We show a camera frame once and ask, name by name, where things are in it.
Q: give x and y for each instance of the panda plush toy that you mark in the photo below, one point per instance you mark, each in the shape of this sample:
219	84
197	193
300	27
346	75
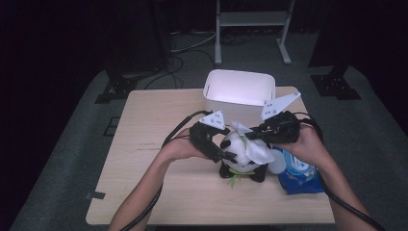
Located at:
237	150

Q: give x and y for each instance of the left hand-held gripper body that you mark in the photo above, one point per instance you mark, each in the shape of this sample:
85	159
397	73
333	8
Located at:
202	138

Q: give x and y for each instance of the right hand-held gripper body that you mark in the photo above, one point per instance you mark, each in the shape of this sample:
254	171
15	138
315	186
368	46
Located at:
284	130

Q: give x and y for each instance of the person's left hand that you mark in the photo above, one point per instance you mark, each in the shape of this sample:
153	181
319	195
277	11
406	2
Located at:
181	147

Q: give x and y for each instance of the white wet wipe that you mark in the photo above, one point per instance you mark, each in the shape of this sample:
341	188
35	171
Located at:
256	150

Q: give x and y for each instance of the white metal stand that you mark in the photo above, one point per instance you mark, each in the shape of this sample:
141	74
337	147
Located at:
251	18

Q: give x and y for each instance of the blue wet wipes packet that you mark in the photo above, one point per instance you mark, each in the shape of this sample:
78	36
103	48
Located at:
301	179

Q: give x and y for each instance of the black stand base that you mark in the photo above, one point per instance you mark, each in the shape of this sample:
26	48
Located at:
335	86
117	88

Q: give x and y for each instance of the black square floor frame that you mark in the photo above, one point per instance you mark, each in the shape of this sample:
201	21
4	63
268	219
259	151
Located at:
110	132

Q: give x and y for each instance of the person's right hand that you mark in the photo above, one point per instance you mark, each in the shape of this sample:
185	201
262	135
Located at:
308	147

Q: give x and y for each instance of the white plastic bin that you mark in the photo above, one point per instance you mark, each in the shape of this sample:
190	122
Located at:
239	88

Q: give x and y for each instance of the black tape strip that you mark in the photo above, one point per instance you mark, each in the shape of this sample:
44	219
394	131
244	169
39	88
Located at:
96	194

